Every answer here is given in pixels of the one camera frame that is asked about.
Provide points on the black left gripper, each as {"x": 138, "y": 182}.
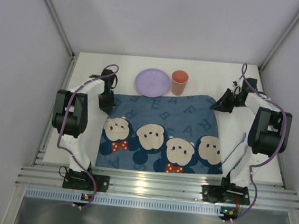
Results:
{"x": 107, "y": 102}

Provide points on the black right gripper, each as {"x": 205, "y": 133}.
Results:
{"x": 230, "y": 99}

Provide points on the purple plastic plate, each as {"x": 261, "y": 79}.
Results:
{"x": 152, "y": 83}

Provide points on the coral plastic cup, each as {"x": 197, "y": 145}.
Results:
{"x": 179, "y": 80}

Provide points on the blue bear print placemat cloth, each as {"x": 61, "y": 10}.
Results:
{"x": 165, "y": 134}

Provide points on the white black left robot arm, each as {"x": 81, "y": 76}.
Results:
{"x": 70, "y": 116}

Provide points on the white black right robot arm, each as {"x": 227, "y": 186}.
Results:
{"x": 267, "y": 138}

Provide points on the blue plastic fork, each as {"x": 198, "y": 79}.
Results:
{"x": 236, "y": 154}

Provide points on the metal spoon patterned handle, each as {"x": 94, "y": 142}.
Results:
{"x": 235, "y": 167}

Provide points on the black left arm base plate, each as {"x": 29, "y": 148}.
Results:
{"x": 81, "y": 181}

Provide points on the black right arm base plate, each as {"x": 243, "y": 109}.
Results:
{"x": 217, "y": 194}

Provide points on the aluminium mounting rail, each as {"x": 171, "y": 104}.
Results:
{"x": 181, "y": 187}

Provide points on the blue slotted cable duct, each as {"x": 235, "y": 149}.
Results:
{"x": 131, "y": 202}

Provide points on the left aluminium frame post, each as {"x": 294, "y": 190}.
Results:
{"x": 58, "y": 25}

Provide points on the aluminium frame post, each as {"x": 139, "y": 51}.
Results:
{"x": 280, "y": 41}
{"x": 58, "y": 25}

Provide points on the right aluminium frame post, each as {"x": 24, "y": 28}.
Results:
{"x": 280, "y": 41}

